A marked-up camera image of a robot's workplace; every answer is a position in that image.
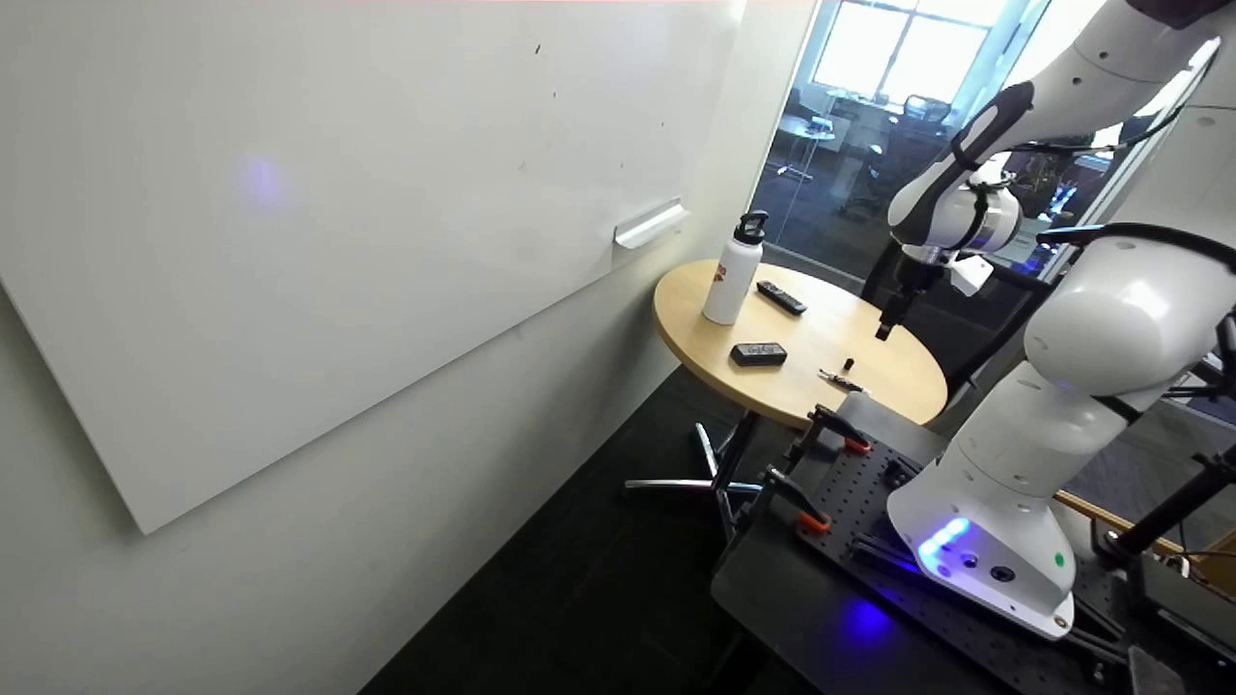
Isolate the black clamp with red handle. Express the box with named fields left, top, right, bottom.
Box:
left=807, top=406, right=873, bottom=464
left=762, top=464, right=834, bottom=541

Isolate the black tripod stand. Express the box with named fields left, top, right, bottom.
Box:
left=1094, top=440, right=1236, bottom=598

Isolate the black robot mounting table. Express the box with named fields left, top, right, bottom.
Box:
left=708, top=388, right=1236, bottom=695

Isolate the white bottle with red logo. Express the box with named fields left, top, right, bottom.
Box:
left=697, top=208, right=773, bottom=327

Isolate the chrome table base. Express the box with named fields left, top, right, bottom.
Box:
left=623, top=408, right=776, bottom=531

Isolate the small black rounded eraser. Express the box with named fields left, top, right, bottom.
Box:
left=726, top=339, right=790, bottom=372

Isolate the white wall whiteboard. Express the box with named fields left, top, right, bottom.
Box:
left=0, top=0, right=750, bottom=535

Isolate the long black remote control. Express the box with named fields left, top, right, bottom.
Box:
left=754, top=279, right=812, bottom=321

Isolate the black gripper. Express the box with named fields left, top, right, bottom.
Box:
left=873, top=248, right=942, bottom=342

